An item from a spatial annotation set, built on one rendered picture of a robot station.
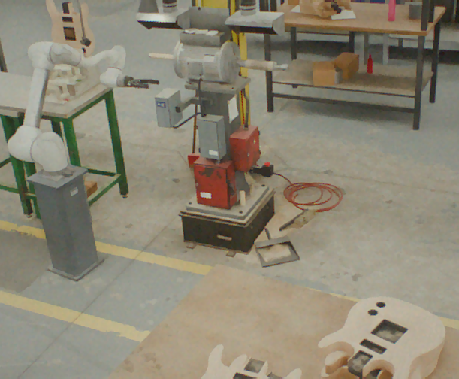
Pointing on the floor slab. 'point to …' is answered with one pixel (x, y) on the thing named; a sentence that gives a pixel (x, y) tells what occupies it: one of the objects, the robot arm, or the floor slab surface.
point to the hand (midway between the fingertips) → (152, 84)
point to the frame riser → (227, 229)
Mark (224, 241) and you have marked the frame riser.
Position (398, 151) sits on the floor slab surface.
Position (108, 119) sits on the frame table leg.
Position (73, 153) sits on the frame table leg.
